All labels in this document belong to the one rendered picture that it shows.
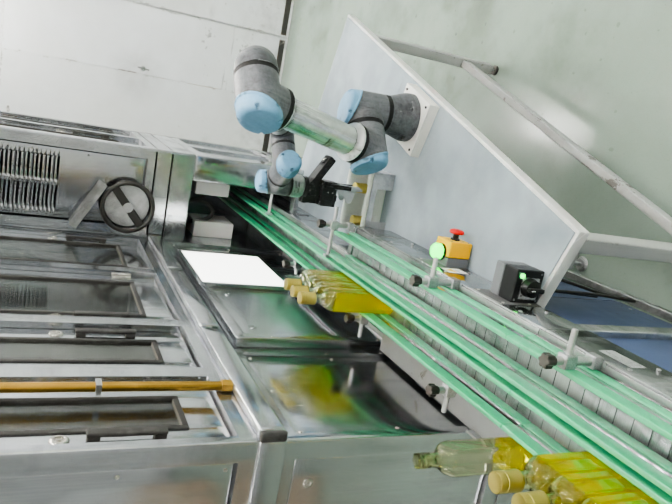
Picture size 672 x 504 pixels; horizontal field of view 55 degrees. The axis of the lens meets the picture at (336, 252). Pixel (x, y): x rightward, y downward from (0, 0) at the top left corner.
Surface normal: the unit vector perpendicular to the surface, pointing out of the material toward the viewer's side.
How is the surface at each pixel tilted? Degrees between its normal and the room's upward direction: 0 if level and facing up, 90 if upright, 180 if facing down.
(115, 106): 90
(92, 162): 90
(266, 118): 84
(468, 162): 0
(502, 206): 0
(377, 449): 90
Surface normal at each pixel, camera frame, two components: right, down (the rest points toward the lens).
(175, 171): 0.40, 0.26
